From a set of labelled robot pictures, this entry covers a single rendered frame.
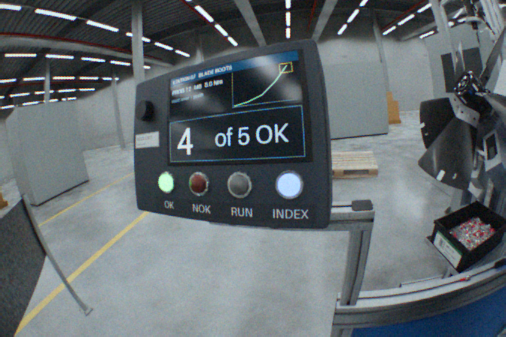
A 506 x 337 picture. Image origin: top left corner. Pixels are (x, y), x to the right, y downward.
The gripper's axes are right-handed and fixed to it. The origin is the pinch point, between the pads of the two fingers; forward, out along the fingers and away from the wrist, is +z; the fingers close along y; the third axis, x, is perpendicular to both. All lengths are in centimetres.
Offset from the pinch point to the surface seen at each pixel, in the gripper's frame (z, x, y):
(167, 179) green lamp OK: -44, -51, -75
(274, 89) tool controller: -41, -43, -62
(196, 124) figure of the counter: -41, -45, -71
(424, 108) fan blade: 37, -52, -12
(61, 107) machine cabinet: 149, 45, -642
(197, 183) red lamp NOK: -44, -51, -71
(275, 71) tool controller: -40, -41, -62
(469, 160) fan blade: -3, -64, -12
